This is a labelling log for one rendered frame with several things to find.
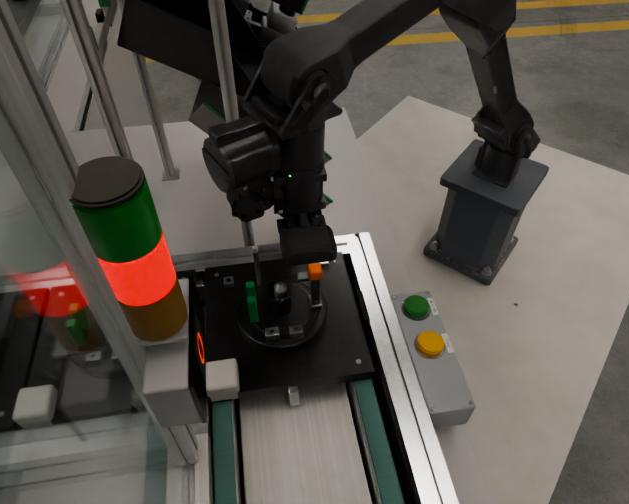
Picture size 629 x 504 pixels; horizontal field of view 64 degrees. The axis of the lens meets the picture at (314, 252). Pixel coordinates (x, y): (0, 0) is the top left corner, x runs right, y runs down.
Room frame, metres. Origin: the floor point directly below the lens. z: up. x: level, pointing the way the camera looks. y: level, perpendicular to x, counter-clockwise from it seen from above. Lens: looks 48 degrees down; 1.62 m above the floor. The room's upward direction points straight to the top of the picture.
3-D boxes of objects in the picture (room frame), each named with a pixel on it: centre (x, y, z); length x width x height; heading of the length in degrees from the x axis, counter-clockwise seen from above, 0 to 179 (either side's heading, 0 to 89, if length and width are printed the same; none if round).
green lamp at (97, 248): (0.25, 0.14, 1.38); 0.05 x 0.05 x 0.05
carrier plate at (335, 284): (0.46, 0.05, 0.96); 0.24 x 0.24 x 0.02; 9
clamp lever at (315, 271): (0.47, 0.01, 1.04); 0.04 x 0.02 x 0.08; 99
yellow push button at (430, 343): (0.41, -0.18, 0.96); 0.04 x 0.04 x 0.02
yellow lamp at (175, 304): (0.25, 0.14, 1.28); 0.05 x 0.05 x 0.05
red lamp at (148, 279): (0.25, 0.14, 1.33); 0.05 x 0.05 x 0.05
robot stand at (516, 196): (0.70, -0.32, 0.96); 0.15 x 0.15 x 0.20; 53
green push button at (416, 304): (0.48, -0.17, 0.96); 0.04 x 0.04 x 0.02
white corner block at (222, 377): (0.35, 0.13, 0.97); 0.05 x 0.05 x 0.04; 9
